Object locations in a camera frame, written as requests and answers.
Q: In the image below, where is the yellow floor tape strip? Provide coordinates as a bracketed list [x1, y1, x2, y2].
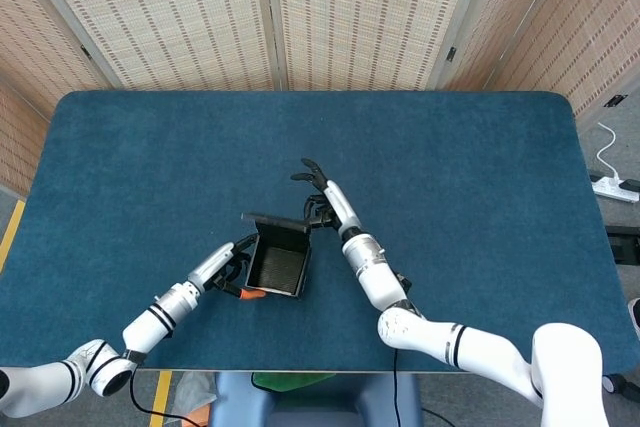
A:
[0, 199, 26, 273]
[149, 370, 174, 427]

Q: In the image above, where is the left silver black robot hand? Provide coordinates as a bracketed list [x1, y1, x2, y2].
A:
[186, 233, 267, 303]

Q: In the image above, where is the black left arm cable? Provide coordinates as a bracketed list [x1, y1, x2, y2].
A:
[128, 364, 206, 427]

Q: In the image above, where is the white power cable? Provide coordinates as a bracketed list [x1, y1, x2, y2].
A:
[596, 121, 624, 186]

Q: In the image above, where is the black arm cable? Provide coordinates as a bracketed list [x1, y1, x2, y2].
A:
[128, 364, 206, 427]
[391, 345, 454, 427]

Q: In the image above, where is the green cloth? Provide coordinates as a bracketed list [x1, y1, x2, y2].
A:
[251, 371, 341, 392]

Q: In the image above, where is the woven folding screen panel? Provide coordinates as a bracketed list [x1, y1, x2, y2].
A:
[262, 0, 494, 92]
[14, 0, 281, 92]
[0, 0, 121, 121]
[482, 0, 640, 121]
[0, 79, 51, 198]
[439, 0, 569, 93]

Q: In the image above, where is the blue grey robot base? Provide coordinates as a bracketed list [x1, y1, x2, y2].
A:
[207, 371, 424, 427]

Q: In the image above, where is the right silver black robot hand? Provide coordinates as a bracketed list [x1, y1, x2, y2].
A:
[290, 157, 363, 241]

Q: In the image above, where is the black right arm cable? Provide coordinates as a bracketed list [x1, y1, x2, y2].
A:
[391, 345, 454, 427]

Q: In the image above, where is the clear plastic bag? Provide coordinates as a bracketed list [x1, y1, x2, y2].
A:
[164, 371, 219, 424]

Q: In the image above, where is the black foldable cardboard box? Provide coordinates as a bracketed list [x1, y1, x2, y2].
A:
[240, 212, 314, 301]

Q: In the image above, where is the orange object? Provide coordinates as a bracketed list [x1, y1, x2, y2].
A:
[179, 404, 211, 427]

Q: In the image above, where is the white power strip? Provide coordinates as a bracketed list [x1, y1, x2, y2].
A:
[589, 172, 640, 204]

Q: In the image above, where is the black equipment box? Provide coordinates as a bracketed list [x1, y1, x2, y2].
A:
[605, 225, 640, 264]

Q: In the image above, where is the blue felt-covered table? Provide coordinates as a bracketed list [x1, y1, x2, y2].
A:
[0, 90, 640, 374]

